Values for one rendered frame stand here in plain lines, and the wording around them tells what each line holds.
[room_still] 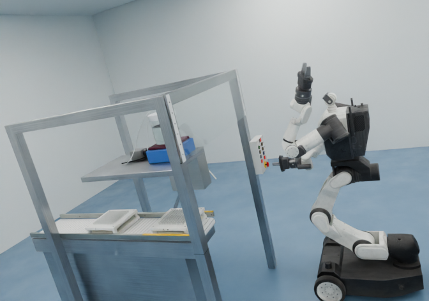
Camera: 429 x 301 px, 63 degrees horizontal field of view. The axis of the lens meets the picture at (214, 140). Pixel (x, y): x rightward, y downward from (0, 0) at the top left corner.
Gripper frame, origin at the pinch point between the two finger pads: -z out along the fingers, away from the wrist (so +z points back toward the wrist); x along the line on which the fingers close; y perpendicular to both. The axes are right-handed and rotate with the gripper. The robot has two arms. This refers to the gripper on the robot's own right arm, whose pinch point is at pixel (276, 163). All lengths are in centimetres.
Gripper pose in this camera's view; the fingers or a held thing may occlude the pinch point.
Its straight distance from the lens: 270.0
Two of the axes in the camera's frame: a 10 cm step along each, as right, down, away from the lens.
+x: -2.2, -9.5, -2.2
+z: 9.0, -1.1, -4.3
